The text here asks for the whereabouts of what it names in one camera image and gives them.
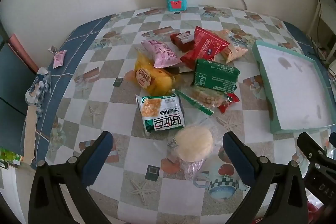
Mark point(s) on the green and white snack packet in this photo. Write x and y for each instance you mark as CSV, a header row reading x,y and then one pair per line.
x,y
160,114

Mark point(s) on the red-brown wooden bar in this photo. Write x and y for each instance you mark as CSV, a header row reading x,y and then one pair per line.
x,y
23,51

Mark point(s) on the white wooden furniture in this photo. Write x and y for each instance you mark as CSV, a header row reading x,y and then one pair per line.
x,y
324,30

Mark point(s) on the dark green snack packet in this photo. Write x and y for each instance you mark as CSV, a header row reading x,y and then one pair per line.
x,y
215,74

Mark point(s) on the dark red snack packet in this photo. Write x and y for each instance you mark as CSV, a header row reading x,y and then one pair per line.
x,y
183,43

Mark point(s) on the orange snack packet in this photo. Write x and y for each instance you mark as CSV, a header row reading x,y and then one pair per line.
x,y
233,48

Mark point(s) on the yellow snack packet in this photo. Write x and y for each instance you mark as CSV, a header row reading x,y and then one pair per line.
x,y
157,79

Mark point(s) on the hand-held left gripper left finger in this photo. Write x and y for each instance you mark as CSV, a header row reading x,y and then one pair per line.
x,y
101,150

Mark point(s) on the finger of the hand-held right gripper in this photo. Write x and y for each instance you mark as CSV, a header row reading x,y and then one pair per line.
x,y
311,145

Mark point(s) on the small pink snack packet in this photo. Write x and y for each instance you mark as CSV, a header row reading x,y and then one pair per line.
x,y
59,59

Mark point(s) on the green packets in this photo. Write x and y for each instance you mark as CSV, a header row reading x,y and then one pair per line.
x,y
9,158

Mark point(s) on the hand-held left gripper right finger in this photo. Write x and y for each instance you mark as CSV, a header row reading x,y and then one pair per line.
x,y
236,155

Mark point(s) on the clear biscuit packet green ends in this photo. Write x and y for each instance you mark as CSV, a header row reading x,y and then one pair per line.
x,y
207,96

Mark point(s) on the crumpled blue white wrapper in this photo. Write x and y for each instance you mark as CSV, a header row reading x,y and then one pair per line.
x,y
39,87

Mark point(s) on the bright red snack packet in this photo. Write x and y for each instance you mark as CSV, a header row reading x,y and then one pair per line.
x,y
204,48

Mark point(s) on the teal tray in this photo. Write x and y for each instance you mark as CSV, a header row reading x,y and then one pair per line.
x,y
294,87

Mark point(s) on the small red candy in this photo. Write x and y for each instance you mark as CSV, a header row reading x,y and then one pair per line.
x,y
228,102

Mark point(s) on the small silver wrapper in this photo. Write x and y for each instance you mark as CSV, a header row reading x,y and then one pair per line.
x,y
52,49

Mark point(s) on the round cake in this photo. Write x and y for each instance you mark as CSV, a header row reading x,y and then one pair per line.
x,y
193,142

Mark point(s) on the checked printed tablecloth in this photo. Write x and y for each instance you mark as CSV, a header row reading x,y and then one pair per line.
x,y
118,114

